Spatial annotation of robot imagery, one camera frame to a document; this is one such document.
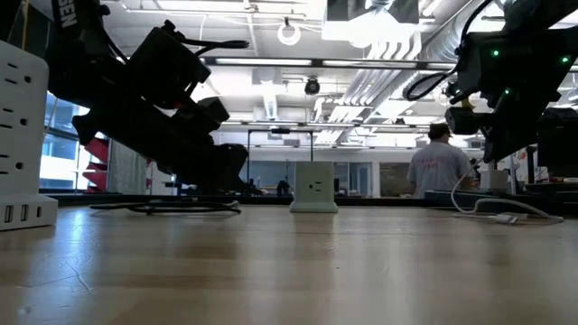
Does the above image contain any silver ventilation duct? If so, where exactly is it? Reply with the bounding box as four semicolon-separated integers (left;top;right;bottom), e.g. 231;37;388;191
360;0;487;121

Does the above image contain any black metal table frame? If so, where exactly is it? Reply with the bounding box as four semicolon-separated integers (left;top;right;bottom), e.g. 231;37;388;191
42;192;428;209

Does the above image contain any red storage bin rack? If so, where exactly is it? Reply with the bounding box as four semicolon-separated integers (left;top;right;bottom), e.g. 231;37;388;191
82;137;154;194

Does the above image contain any black metal gantry frame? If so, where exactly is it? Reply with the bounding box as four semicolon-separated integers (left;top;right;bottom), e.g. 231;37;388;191
246;127;315;187

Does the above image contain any person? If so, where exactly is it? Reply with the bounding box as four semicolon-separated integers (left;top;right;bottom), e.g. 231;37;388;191
406;122;476;199

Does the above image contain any grey hanging cloth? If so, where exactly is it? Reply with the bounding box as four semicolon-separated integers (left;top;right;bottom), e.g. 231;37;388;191
107;139;151;196

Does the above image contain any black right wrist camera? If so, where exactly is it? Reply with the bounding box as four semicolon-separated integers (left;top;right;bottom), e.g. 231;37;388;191
443;105;483;136

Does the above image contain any black computer monitor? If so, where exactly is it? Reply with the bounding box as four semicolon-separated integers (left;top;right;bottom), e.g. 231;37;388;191
536;107;578;180

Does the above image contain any black ceiling dome camera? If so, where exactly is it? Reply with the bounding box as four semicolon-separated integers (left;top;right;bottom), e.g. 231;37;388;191
303;77;322;97

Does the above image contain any black USB cable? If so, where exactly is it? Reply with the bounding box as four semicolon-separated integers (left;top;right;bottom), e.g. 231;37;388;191
89;200;243;217

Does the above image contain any thin white USB cable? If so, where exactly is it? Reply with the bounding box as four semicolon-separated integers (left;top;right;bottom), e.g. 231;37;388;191
451;212;529;226

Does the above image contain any white cable coil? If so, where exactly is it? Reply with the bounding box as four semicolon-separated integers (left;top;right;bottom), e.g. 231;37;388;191
276;17;303;47

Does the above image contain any long ceiling light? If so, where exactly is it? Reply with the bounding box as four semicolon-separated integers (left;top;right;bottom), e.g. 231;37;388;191
212;56;314;69

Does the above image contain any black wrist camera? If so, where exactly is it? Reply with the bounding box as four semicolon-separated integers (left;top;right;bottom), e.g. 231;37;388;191
443;105;483;136
170;96;232;137

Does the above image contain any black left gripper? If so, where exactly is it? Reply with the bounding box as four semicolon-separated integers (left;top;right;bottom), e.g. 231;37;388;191
70;97;250;196

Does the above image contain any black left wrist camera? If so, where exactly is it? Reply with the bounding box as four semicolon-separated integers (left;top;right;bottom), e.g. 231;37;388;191
170;96;232;137

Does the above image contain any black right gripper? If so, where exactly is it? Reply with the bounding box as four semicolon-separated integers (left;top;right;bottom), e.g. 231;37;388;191
481;66;571;164

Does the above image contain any small pale green outlet cube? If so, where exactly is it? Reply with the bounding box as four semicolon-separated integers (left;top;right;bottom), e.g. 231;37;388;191
289;161;340;214

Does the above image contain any grey braided USB cable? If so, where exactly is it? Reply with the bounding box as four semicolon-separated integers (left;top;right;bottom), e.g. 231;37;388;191
450;160;565;224

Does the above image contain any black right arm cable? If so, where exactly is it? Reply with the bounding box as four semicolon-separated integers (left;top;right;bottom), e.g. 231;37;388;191
403;0;494;103

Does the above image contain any tall white power strip tower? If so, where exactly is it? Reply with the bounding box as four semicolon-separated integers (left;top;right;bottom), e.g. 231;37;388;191
0;40;61;232

